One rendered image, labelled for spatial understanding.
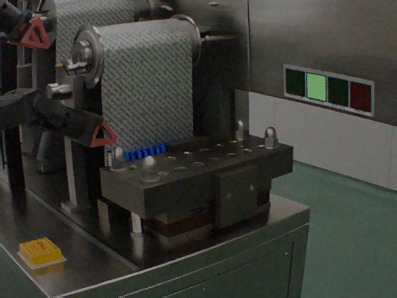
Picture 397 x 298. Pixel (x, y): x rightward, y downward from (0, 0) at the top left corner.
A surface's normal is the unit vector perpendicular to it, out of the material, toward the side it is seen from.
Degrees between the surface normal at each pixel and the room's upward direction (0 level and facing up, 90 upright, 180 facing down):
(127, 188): 90
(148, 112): 90
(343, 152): 90
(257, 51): 90
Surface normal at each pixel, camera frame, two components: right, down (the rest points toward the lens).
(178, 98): 0.64, 0.21
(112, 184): -0.77, 0.19
